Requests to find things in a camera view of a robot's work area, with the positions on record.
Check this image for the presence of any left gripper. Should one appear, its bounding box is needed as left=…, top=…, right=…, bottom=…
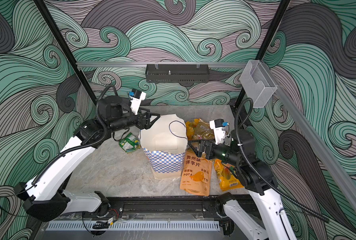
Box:
left=108, top=107, right=160, bottom=135

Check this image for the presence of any gold snack bag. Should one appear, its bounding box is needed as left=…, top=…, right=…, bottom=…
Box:
left=185, top=118, right=215, bottom=141

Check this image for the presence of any blue checkered paper bag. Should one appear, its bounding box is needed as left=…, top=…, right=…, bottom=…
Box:
left=139, top=114, right=188, bottom=180

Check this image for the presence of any orange potato chips bag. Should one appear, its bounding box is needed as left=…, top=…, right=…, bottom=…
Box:
left=180, top=150, right=212, bottom=196

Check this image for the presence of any green white snack bag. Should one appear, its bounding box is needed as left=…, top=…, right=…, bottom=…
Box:
left=119, top=133, right=141, bottom=154

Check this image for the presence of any yellow snack bag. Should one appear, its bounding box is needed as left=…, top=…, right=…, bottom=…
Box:
left=214, top=159, right=244, bottom=191

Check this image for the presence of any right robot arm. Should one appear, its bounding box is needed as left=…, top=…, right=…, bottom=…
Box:
left=188, top=98, right=329, bottom=240

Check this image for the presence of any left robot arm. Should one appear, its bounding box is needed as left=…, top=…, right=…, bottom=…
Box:
left=14, top=85, right=160, bottom=222

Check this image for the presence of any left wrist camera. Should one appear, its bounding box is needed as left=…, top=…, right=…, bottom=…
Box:
left=129, top=89, right=146, bottom=115

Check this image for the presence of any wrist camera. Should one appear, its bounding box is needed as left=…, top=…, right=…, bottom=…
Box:
left=129, top=89, right=146, bottom=115
left=209, top=119, right=230, bottom=145

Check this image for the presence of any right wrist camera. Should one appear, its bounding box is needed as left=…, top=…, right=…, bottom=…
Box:
left=209, top=119, right=230, bottom=145

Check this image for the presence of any black perforated wall tray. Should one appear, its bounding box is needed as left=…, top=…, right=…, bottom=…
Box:
left=145, top=65, right=210, bottom=84

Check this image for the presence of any back aluminium rail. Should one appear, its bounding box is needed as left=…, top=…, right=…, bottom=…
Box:
left=76, top=61, right=247, bottom=69

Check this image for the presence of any aluminium rail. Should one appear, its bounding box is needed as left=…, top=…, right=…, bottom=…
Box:
left=258, top=61, right=356, bottom=212
left=76, top=61, right=247, bottom=69

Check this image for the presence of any clear plastic wall holder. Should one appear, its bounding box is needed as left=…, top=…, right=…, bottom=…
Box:
left=240, top=60, right=277, bottom=109

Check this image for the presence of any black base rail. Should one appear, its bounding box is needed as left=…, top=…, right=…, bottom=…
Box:
left=43, top=196, right=268, bottom=220

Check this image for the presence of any white slotted cable duct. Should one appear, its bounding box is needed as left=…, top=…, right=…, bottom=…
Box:
left=46, top=220, right=221, bottom=232

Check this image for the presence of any right aluminium rail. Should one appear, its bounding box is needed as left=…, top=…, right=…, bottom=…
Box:
left=258, top=61, right=356, bottom=212

